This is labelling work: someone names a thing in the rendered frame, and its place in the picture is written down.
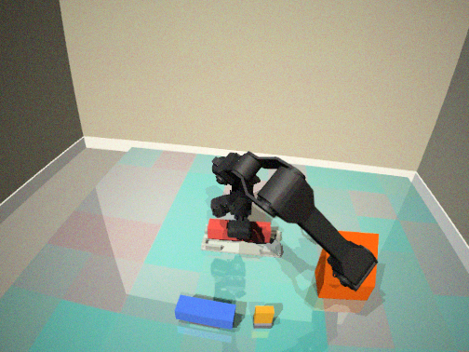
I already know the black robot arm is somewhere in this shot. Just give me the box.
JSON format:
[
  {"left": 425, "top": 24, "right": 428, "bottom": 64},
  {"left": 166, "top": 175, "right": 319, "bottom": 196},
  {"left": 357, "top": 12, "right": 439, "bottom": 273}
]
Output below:
[{"left": 210, "top": 151, "right": 378, "bottom": 291}]

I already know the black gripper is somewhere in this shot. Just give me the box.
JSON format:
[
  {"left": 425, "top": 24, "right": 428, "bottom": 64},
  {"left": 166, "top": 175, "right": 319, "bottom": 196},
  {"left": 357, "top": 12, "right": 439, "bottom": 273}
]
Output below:
[{"left": 227, "top": 193, "right": 252, "bottom": 239}]

